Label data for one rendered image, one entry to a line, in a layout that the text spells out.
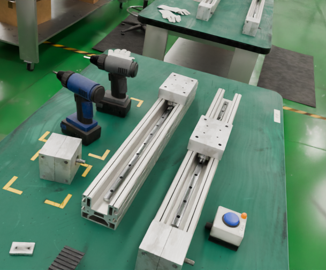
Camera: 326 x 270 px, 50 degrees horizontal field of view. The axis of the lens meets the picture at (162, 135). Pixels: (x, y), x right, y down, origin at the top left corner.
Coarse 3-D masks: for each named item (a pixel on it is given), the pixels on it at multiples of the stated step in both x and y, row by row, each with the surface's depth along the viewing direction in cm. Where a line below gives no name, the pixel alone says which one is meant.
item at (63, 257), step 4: (60, 252) 79; (60, 256) 79; (64, 256) 79; (68, 256) 79; (64, 260) 78; (68, 260) 78; (72, 260) 79; (76, 260) 78; (72, 264) 78; (76, 264) 78
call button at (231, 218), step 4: (228, 212) 93; (224, 216) 91; (228, 216) 91; (232, 216) 91; (236, 216) 92; (224, 220) 91; (228, 220) 90; (232, 220) 90; (236, 220) 91; (232, 224) 90; (236, 224) 90
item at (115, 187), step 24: (192, 96) 146; (144, 120) 119; (168, 120) 121; (144, 144) 113; (120, 168) 103; (144, 168) 100; (96, 192) 89; (120, 192) 90; (96, 216) 93; (120, 216) 91
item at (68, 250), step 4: (64, 248) 81; (68, 248) 81; (72, 248) 81; (64, 252) 80; (68, 252) 80; (72, 252) 80; (76, 252) 80; (80, 252) 80; (72, 256) 79; (76, 256) 79; (80, 256) 80
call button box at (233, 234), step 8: (224, 208) 95; (216, 216) 92; (240, 216) 94; (208, 224) 95; (216, 224) 90; (224, 224) 91; (240, 224) 91; (216, 232) 90; (224, 232) 89; (232, 232) 89; (240, 232) 89; (208, 240) 93; (216, 240) 92; (224, 240) 91; (232, 240) 90; (240, 240) 89; (232, 248) 91
